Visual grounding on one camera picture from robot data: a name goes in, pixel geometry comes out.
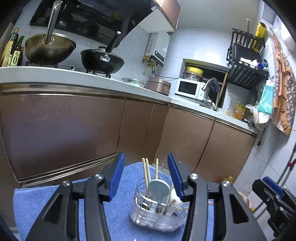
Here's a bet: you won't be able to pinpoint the brown rice cooker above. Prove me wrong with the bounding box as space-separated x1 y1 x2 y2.
145 76 171 96

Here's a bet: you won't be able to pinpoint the brass wok with handle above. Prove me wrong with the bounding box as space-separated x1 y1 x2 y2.
25 1 76 65

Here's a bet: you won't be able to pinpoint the white microwave oven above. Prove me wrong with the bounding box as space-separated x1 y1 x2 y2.
175 78 205 101

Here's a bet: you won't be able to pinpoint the steel bowl green board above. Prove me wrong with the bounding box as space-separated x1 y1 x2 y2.
122 78 146 88

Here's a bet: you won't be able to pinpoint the black frying pan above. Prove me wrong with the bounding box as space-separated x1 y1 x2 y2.
80 31 125 78

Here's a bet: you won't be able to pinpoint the yellow roll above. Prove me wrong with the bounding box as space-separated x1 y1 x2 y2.
251 22 267 53

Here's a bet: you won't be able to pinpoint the gas stove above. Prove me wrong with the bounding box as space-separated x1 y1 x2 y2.
24 61 111 78

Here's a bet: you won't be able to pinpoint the brown lower cabinets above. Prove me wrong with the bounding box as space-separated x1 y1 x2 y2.
1 83 256 226

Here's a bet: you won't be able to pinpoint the yellow detergent bottle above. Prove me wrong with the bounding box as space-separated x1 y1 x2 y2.
233 101 246 121

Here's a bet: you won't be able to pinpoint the teal plastic bag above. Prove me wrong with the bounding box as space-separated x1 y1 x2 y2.
258 80 274 115

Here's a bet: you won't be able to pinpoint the oil bottle yellow label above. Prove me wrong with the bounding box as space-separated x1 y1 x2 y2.
10 36 25 66

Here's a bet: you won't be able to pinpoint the beige trash bin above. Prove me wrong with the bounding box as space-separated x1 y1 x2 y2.
238 191 251 208

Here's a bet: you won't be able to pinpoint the black range hood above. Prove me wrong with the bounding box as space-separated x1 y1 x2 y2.
29 0 160 48

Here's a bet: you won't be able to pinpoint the blue towel mat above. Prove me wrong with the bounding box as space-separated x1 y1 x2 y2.
12 162 215 241

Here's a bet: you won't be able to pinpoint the wooden rolling pin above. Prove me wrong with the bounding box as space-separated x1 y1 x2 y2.
246 18 250 33

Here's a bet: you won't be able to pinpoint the clear wire utensil holder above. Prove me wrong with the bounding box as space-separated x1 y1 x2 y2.
129 178 189 232

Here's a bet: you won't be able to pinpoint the large pale blue spoon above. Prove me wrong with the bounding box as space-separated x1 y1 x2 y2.
148 179 170 203

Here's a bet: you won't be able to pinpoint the orange floral apron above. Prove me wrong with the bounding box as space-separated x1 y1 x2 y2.
272 36 295 136

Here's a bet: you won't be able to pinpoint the black wall dish rack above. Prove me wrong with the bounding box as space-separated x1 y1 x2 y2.
226 28 268 90

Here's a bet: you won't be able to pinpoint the cooking oil jug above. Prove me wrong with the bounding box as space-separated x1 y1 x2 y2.
224 176 233 184

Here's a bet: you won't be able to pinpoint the white water heater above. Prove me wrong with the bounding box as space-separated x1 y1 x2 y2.
145 32 170 67

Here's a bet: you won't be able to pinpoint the chrome kitchen faucet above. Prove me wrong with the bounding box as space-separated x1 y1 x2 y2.
202 77 220 110

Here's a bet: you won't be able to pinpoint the small white spoon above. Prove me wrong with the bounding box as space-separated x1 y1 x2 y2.
165 188 183 216

